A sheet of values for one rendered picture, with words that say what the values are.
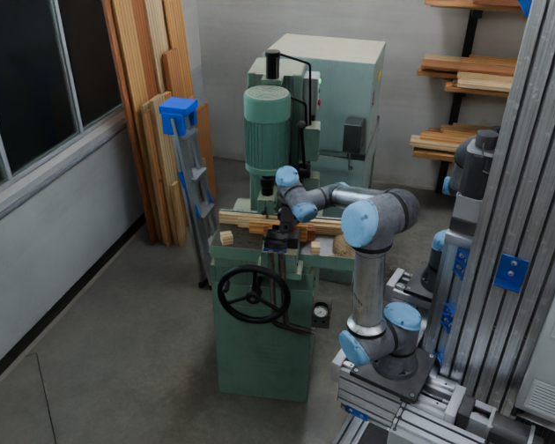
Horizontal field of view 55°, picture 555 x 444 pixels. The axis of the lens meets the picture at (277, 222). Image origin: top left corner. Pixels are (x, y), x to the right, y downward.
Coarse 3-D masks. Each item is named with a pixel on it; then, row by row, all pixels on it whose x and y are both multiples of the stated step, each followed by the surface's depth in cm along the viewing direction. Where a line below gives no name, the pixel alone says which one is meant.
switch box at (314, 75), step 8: (312, 72) 228; (304, 80) 222; (312, 80) 222; (304, 88) 224; (312, 88) 223; (304, 96) 226; (312, 96) 225; (312, 104) 227; (304, 112) 230; (312, 112) 229
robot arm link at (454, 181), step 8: (472, 136) 182; (464, 144) 182; (456, 152) 186; (464, 152) 181; (456, 160) 187; (464, 160) 183; (456, 168) 195; (456, 176) 200; (448, 184) 216; (456, 184) 207; (448, 192) 217; (456, 192) 214
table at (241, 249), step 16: (224, 224) 234; (240, 240) 223; (256, 240) 223; (320, 240) 224; (224, 256) 222; (240, 256) 221; (256, 256) 220; (304, 256) 216; (320, 256) 215; (336, 256) 215
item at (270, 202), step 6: (276, 186) 228; (276, 192) 224; (258, 198) 219; (264, 198) 219; (270, 198) 219; (276, 198) 225; (258, 204) 220; (264, 204) 220; (270, 204) 219; (276, 204) 227; (258, 210) 221; (270, 210) 220
